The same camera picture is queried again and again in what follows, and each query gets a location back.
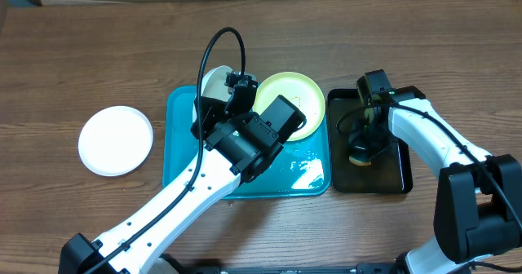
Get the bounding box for black water tray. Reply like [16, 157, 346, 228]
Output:
[326, 89, 413, 194]

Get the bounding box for teal plastic tray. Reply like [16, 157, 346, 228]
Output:
[161, 85, 331, 200]

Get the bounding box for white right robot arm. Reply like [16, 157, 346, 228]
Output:
[348, 86, 521, 273]

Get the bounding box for yellow-green plate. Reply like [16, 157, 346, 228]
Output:
[253, 72, 325, 141]

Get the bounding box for yellow green sponge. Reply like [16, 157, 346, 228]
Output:
[349, 152, 372, 166]

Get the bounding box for white front plate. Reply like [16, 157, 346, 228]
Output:
[77, 105, 154, 177]

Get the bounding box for white plate with ketchup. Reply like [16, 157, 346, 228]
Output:
[201, 65, 257, 99]

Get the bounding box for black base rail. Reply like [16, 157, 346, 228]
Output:
[167, 259, 408, 274]

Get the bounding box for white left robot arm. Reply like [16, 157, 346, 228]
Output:
[59, 81, 306, 273]

